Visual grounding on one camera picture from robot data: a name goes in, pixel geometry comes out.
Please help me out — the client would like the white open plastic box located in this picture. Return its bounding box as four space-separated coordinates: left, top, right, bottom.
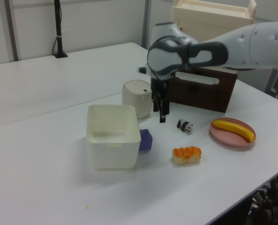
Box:
85 104 142 171

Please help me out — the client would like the orange glazed bread toy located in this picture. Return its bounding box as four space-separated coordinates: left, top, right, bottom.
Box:
172 145 203 165

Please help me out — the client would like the yellow banana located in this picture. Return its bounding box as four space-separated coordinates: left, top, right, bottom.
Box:
211 120 256 143

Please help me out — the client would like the panda toy figure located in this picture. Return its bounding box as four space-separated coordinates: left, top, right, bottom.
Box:
176 118 194 134

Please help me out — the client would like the dark brown tissue box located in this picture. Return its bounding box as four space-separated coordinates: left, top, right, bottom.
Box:
168 66 238 114

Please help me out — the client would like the cream lidded trash can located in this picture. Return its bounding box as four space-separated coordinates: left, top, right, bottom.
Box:
122 80 153 120

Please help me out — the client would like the cream storage box with handles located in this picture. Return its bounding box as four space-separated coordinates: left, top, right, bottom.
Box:
171 0 257 43

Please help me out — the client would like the black pole stand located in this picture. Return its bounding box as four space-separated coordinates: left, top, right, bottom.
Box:
52 0 68 59

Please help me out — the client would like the pink plate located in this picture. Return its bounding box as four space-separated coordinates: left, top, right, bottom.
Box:
209 117 256 148

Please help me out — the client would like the white drawer handle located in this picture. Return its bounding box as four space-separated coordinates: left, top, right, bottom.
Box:
174 71 220 85

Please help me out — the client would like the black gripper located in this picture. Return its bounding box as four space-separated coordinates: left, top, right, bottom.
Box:
150 78 171 124

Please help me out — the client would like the purple cube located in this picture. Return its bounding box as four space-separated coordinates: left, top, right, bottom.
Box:
138 128 153 152

